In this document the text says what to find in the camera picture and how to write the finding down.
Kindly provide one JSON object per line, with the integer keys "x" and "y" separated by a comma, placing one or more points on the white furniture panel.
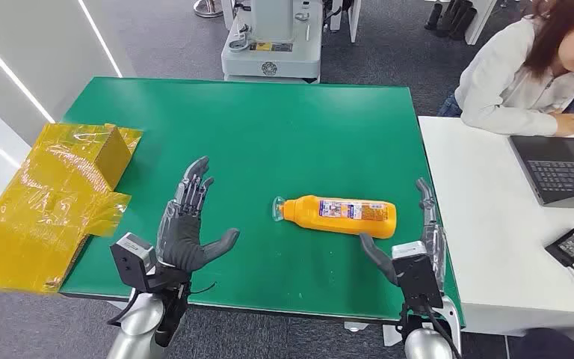
{"x": 354, "y": 17}

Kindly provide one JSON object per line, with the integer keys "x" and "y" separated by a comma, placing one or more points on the grey machine base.
{"x": 272, "y": 54}

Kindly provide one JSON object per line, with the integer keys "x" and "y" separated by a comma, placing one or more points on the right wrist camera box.
{"x": 416, "y": 277}

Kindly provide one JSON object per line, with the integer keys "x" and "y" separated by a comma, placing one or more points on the yellow taped cardboard box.
{"x": 44, "y": 208}

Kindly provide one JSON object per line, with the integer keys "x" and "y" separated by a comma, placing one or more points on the orange detergent bottle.
{"x": 316, "y": 215}

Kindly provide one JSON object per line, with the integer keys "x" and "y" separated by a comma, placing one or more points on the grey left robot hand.
{"x": 180, "y": 238}

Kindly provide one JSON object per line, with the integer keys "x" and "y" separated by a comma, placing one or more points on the grey laptop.
{"x": 564, "y": 173}

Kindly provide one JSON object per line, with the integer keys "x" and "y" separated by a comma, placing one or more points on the white cabinet panel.
{"x": 480, "y": 20}

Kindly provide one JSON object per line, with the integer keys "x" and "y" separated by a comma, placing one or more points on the white table foot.
{"x": 356, "y": 327}
{"x": 391, "y": 337}

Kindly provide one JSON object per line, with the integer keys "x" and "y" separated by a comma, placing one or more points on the person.
{"x": 500, "y": 84}

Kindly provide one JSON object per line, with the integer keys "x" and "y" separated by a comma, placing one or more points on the person's right hand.
{"x": 570, "y": 124}

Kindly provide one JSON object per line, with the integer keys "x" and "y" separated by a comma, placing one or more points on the white desk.
{"x": 475, "y": 208}

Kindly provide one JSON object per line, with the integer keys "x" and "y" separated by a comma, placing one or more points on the green table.
{"x": 267, "y": 138}

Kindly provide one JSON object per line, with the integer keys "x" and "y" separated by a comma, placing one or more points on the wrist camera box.
{"x": 416, "y": 277}
{"x": 131, "y": 260}

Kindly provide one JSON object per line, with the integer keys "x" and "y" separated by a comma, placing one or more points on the black cylindrical legs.
{"x": 453, "y": 20}

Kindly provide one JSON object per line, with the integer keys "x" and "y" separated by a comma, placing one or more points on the chrome stand base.
{"x": 208, "y": 9}

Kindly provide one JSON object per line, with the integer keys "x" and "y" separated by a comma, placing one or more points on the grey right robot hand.
{"x": 433, "y": 233}

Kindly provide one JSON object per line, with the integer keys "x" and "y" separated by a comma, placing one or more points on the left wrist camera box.
{"x": 131, "y": 260}

